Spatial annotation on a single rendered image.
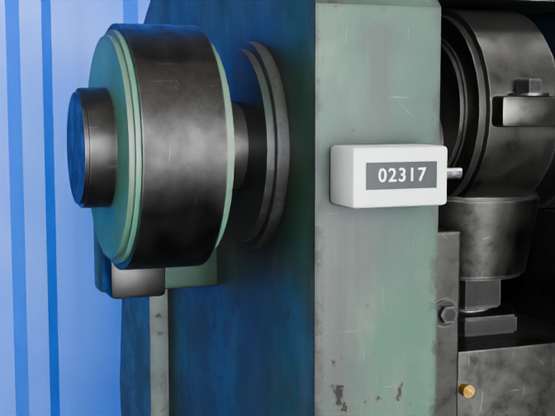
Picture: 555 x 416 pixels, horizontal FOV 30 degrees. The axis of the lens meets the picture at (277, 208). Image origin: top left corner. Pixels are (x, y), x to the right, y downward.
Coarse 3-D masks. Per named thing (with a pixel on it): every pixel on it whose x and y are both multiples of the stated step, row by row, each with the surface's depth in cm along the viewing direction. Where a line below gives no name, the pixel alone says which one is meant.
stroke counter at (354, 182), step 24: (360, 144) 71; (384, 144) 71; (408, 144) 71; (432, 144) 70; (336, 168) 69; (360, 168) 67; (384, 168) 68; (408, 168) 68; (432, 168) 69; (456, 168) 71; (336, 192) 69; (360, 192) 67; (384, 192) 68; (408, 192) 68; (432, 192) 69
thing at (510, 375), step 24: (480, 312) 88; (504, 312) 88; (480, 336) 86; (504, 336) 86; (528, 336) 86; (552, 336) 86; (480, 360) 82; (504, 360) 82; (528, 360) 83; (552, 360) 84; (480, 384) 82; (504, 384) 82; (528, 384) 83; (552, 384) 84; (480, 408) 82; (504, 408) 83; (528, 408) 84; (552, 408) 84
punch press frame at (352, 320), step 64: (192, 0) 97; (256, 0) 80; (320, 0) 69; (384, 0) 71; (448, 0) 83; (512, 0) 83; (256, 64) 77; (320, 64) 70; (384, 64) 71; (256, 128) 77; (320, 128) 70; (384, 128) 72; (256, 192) 77; (320, 192) 71; (256, 256) 82; (320, 256) 71; (384, 256) 73; (128, 320) 129; (192, 320) 101; (256, 320) 83; (320, 320) 71; (384, 320) 73; (128, 384) 131; (192, 384) 102; (256, 384) 84; (320, 384) 72; (384, 384) 74
